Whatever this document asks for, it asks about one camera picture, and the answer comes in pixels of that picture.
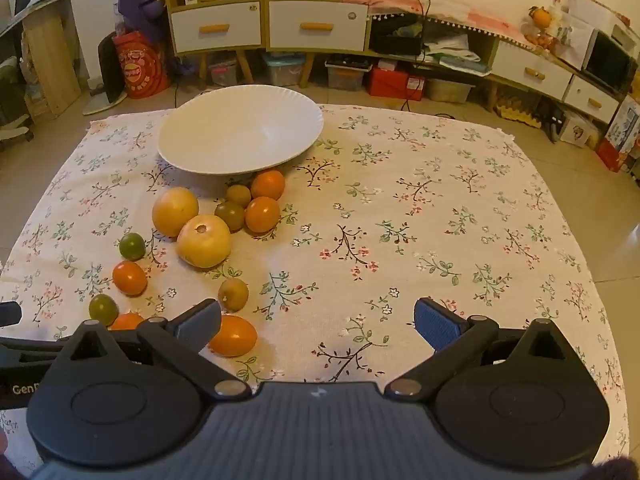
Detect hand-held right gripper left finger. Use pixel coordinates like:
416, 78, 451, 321
60, 300, 253, 402

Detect yellow egg carton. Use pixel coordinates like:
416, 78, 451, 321
492, 95, 543, 130

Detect smooth yellow grapefruit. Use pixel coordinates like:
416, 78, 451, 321
176, 214, 233, 269

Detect tiered fruit stand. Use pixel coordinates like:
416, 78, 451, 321
522, 5, 561, 53

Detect blue white appliance carton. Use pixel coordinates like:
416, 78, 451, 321
602, 95, 640, 161

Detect small red box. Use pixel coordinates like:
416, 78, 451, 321
595, 137, 626, 173

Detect speckled yellow grapefruit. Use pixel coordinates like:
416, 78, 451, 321
152, 187, 200, 238

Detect round brown fruit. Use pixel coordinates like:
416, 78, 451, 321
225, 184, 252, 208
218, 278, 250, 312

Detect red printed bag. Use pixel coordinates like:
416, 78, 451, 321
112, 30, 170, 99

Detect floral tablecloth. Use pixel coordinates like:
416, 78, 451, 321
0, 102, 631, 461

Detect red cardboard box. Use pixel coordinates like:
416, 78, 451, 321
367, 66, 426, 102

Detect wooden low sideboard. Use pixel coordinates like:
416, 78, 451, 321
370, 10, 626, 126

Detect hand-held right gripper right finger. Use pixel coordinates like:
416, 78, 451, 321
387, 297, 576, 400

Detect black cushioned backrest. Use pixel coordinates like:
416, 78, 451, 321
82, 32, 128, 116

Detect olive green mandarin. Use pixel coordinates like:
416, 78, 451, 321
214, 201, 246, 231

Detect purple plush toy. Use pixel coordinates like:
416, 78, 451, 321
114, 0, 173, 46

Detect beige storage box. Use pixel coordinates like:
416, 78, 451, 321
425, 79, 473, 104

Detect white cardboard box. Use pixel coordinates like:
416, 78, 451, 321
567, 0, 633, 36

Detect clear box dark contents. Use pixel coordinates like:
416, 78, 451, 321
325, 59, 373, 92

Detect stack of papers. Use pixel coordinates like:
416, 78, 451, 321
425, 32, 493, 77

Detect white microwave oven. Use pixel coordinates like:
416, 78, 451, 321
582, 27, 638, 96

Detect orange mandarin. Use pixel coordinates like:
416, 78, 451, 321
250, 170, 286, 202
112, 261, 149, 296
244, 196, 281, 234
109, 312, 146, 332
207, 314, 258, 358

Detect white printed carton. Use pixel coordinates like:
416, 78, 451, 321
557, 110, 601, 148

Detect black bag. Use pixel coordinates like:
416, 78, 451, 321
372, 22, 426, 57

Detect wooden cabinet white drawer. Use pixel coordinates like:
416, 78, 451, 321
264, 0, 372, 90

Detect clear box blue lid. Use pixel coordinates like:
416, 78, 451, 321
262, 52, 307, 87

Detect small clear storage box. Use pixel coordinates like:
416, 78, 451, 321
209, 55, 240, 87

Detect white ribbed plate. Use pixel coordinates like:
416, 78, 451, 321
158, 85, 324, 177

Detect wooden desk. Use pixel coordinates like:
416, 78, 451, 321
0, 0, 83, 121

